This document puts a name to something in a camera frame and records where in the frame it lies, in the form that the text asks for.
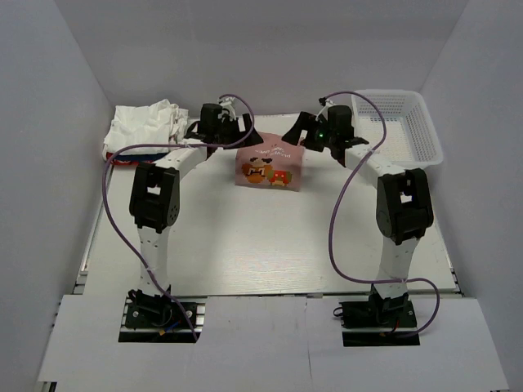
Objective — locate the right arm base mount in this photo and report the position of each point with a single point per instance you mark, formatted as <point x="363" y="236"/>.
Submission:
<point x="364" y="326"/>

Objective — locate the white t-shirt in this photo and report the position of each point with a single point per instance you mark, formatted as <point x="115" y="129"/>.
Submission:
<point x="161" y="123"/>

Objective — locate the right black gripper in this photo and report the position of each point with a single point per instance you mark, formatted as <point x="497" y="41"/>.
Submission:
<point x="303" y="122"/>

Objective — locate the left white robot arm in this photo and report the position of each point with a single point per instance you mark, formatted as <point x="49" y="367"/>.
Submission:
<point x="155" y="198"/>

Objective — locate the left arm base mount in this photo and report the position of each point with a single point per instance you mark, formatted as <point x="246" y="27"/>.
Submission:
<point x="168" y="326"/>

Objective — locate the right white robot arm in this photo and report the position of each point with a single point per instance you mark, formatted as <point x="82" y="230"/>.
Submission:
<point x="403" y="207"/>

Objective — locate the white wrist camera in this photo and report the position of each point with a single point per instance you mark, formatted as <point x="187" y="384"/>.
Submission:
<point x="227" y="104"/>
<point x="325" y="103"/>

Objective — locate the pink t-shirt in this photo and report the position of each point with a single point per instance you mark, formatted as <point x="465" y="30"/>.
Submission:
<point x="272" y="164"/>

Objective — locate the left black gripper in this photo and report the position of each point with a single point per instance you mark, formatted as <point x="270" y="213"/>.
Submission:
<point x="234" y="124"/>

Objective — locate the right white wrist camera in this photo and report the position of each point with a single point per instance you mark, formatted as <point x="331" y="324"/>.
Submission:
<point x="325" y="103"/>

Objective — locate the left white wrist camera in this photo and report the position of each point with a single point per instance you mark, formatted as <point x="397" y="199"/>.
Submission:
<point x="227" y="104"/>

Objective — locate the red blue folded shirt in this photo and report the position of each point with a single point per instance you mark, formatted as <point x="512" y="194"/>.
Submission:
<point x="134" y="159"/>

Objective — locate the white plastic mesh basket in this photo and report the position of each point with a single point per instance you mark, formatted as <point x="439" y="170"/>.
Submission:
<point x="400" y="119"/>

